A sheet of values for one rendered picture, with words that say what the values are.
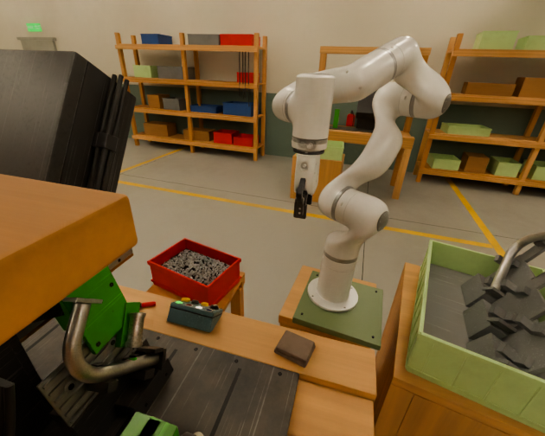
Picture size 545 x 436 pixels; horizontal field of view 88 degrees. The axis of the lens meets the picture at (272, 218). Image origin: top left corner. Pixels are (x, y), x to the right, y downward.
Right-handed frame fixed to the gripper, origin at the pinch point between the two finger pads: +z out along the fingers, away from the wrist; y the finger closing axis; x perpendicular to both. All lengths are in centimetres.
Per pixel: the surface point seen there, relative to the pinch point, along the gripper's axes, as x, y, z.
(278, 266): 39, 141, 130
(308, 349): -7.1, -13.2, 37.0
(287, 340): -0.9, -12.2, 37.0
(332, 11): 56, 520, -128
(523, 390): -63, -7, 39
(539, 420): -69, -8, 47
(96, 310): 37, -35, 15
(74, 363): 33, -45, 18
